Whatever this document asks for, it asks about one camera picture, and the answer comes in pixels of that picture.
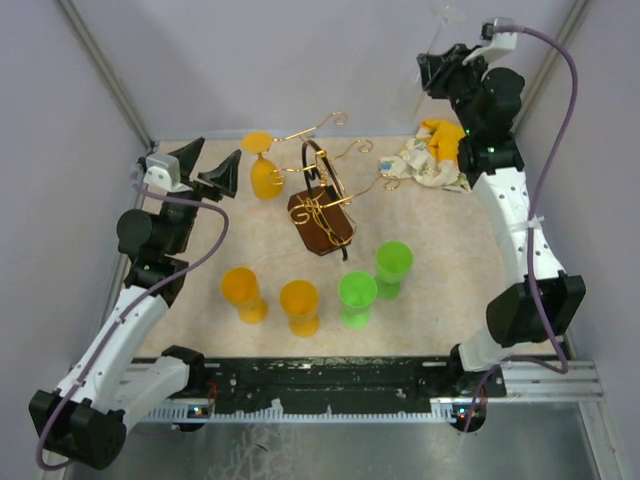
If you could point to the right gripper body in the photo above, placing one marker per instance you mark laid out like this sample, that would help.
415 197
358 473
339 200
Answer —
453 80

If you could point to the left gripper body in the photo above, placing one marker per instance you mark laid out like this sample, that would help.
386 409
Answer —
199 190

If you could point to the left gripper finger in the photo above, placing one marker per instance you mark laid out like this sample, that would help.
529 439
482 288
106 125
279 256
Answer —
187 157
228 169

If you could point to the clear wine glass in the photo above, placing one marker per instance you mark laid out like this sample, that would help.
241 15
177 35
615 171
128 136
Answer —
410 92

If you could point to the yellow plastic goblet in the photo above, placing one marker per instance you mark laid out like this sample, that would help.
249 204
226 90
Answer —
264 177

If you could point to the green goblet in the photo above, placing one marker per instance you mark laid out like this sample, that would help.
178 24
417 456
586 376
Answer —
394 260
357 293

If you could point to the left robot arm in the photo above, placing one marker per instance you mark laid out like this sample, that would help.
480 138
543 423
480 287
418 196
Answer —
88 415

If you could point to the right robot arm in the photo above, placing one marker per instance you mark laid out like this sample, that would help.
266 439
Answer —
541 299

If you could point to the yellow floral cloth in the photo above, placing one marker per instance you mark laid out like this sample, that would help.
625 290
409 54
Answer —
430 158

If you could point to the yellow goblet front left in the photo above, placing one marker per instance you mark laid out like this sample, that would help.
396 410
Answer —
240 287

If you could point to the yellow goblet front middle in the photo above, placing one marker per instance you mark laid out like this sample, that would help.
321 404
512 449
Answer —
299 300

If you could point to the green goblet front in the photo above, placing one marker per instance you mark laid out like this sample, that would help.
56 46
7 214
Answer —
357 293

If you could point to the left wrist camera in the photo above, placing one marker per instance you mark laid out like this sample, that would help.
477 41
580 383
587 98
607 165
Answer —
162 171

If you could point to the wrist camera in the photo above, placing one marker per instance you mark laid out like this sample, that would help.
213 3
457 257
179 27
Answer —
495 43
162 171

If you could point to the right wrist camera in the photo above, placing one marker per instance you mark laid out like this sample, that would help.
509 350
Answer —
495 43

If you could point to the gold wire wine glass rack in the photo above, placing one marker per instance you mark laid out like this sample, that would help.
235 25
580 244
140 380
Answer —
319 212

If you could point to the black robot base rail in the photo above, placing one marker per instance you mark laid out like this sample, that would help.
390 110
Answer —
340 385

